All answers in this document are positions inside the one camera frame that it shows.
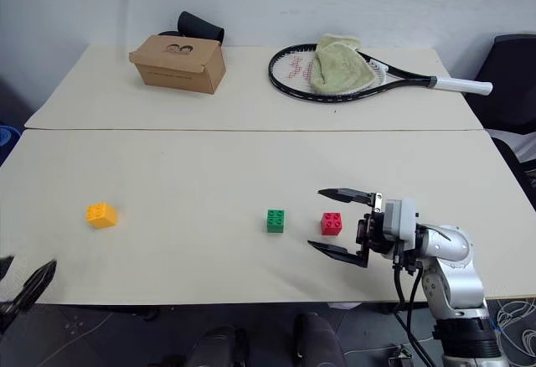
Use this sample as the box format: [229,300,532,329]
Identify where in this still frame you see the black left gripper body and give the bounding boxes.
[0,291,27,334]

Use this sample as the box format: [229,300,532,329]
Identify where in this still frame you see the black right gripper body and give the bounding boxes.
[355,211,397,258]

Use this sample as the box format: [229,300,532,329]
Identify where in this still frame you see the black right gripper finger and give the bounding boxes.
[307,239,370,269]
[317,187,384,209]

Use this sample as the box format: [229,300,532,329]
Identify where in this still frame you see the red toy brick cube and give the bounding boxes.
[320,212,343,237]

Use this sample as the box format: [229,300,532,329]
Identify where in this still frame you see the green toy brick cube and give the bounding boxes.
[265,209,286,234]

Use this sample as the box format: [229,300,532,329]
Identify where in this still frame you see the yellow toy brick cube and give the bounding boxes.
[85,202,119,230]

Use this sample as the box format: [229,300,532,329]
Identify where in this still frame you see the dark rounded shape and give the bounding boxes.
[291,312,348,367]

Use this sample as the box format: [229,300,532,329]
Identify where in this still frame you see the black tennis racket white grip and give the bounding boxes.
[267,43,494,106]

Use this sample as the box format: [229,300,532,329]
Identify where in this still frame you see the light green towel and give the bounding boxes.
[308,33,377,95]

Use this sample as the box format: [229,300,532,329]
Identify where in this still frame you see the blue object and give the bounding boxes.
[0,125,21,152]

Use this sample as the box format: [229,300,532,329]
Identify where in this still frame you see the black chair armrest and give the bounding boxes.
[487,130,536,214]

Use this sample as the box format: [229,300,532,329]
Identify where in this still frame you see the black office chair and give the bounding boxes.
[463,33,536,134]

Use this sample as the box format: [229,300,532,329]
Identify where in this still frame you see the brown cardboard box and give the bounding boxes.
[128,34,228,96]

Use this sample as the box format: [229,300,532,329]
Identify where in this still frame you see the black rolled mat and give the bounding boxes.
[157,11,226,45]

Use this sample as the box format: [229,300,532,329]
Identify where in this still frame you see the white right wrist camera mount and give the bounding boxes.
[383,198,420,256]

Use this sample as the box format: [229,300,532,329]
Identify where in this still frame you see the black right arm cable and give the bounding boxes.
[391,256,439,367]

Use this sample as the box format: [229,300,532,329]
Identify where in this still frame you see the white floor cables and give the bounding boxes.
[496,297,536,367]

